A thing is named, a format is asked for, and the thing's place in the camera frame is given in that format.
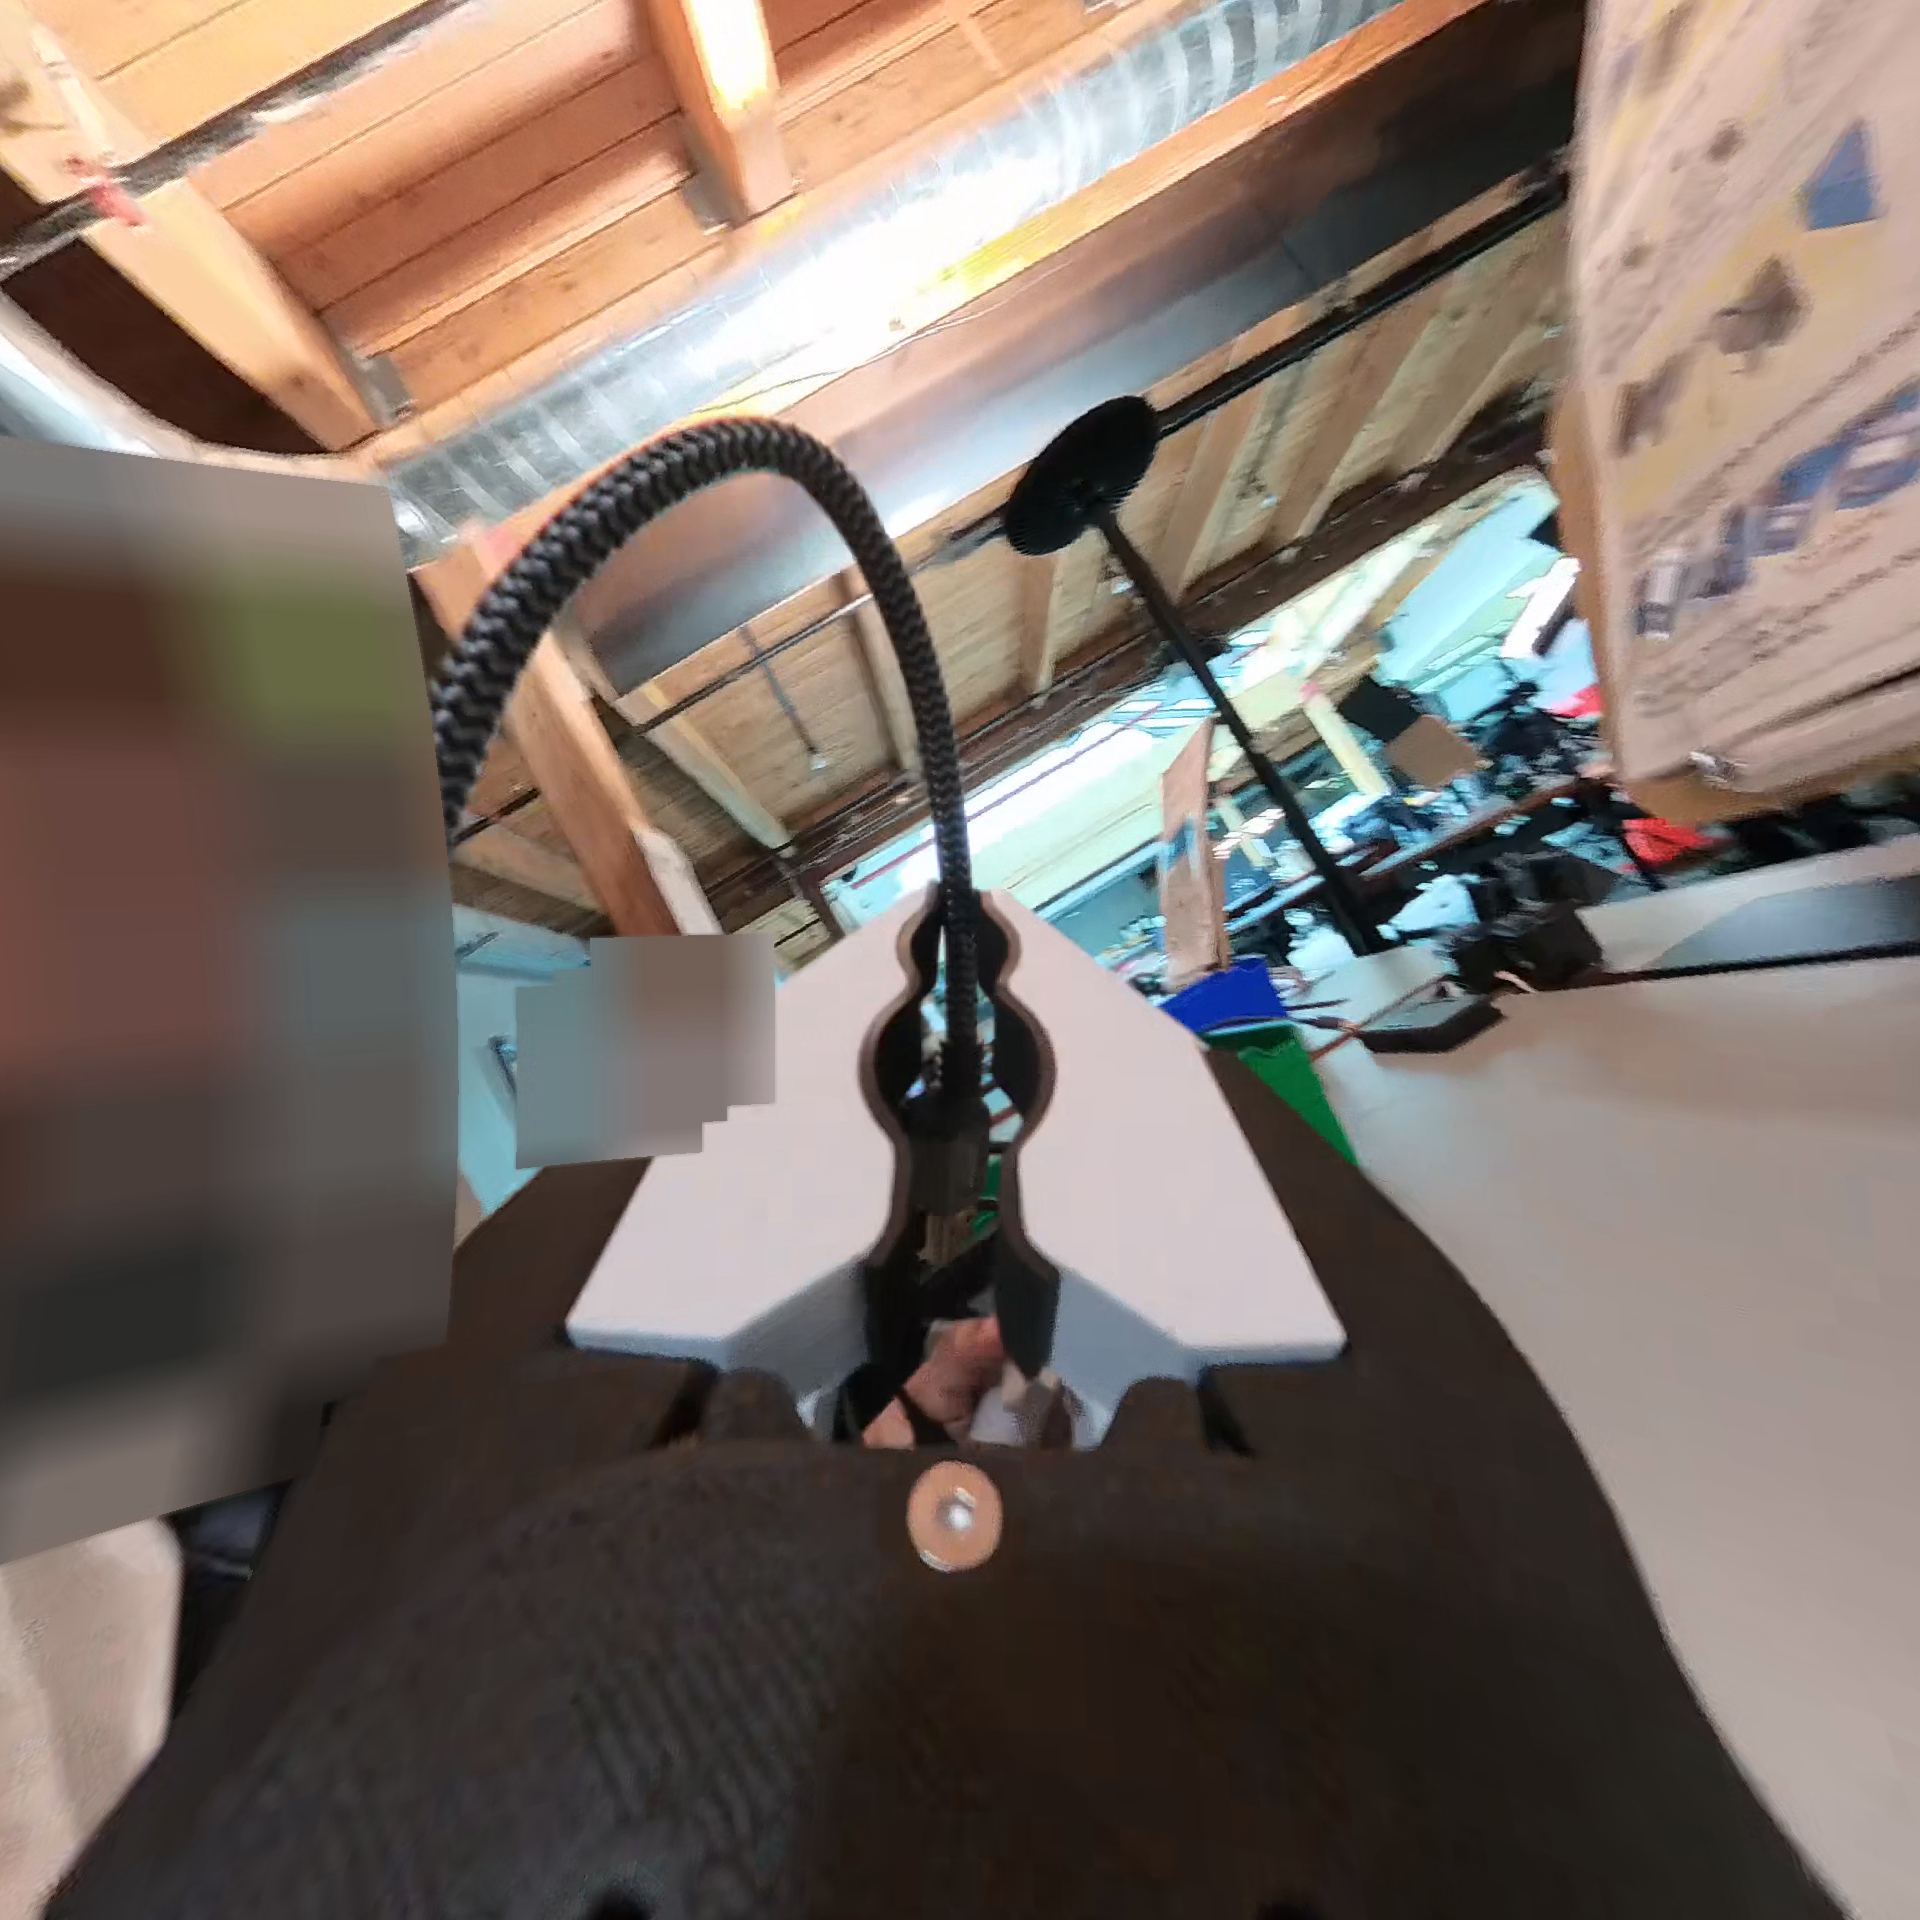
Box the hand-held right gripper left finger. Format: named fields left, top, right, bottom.
left=568, top=884, right=941, bottom=1437

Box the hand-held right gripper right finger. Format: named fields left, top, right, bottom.
left=977, top=884, right=1347, bottom=1445

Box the green plastic bin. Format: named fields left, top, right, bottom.
left=1227, top=1020, right=1362, bottom=1174

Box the orange-plug black braided cable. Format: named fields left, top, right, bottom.
left=427, top=417, right=1058, bottom=1359

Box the grey desk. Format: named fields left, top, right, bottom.
left=1306, top=839, right=1920, bottom=1920

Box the person's left hand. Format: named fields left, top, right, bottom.
left=867, top=1316, right=1010, bottom=1451

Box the blue plastic bin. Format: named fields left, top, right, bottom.
left=1161, top=961, right=1287, bottom=1041

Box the black rectangular device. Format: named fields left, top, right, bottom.
left=1367, top=990, right=1506, bottom=1057

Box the black pole stand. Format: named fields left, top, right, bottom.
left=999, top=393, right=1394, bottom=958

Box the printed instruction sheet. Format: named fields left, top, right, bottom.
left=1568, top=0, right=1920, bottom=758

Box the black camera equipment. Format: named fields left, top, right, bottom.
left=1464, top=897, right=1608, bottom=991

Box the silver ventilation duct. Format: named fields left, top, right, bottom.
left=376, top=23, right=1255, bottom=595

